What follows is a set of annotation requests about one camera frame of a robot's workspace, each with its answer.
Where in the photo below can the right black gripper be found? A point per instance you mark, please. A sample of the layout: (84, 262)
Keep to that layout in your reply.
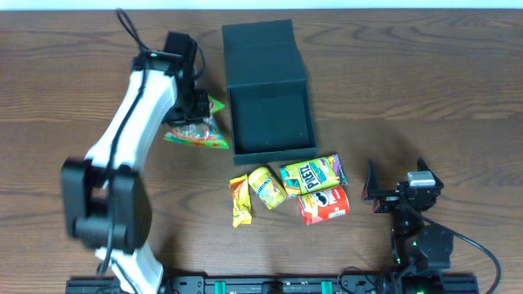
(397, 196)

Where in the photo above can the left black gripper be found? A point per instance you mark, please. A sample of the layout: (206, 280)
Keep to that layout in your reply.
(196, 106)

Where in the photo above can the green Haribo gummy bag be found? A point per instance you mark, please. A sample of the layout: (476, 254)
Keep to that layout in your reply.
(204, 134)

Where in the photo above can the green Pretz snack box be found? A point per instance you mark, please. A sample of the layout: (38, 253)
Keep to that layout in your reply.
(312, 175)

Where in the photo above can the red Pringles can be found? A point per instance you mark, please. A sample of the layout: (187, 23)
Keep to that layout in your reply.
(323, 205)

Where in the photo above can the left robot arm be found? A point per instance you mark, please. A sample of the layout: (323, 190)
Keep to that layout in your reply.
(104, 197)

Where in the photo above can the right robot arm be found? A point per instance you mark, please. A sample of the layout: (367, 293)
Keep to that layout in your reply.
(418, 247)

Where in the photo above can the dark green open box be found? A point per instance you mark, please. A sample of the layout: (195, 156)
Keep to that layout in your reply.
(266, 82)

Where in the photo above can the yellow orange candy packet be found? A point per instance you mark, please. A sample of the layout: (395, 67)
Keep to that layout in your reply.
(242, 208)

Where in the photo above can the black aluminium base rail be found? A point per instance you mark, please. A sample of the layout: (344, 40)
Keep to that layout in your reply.
(446, 284)

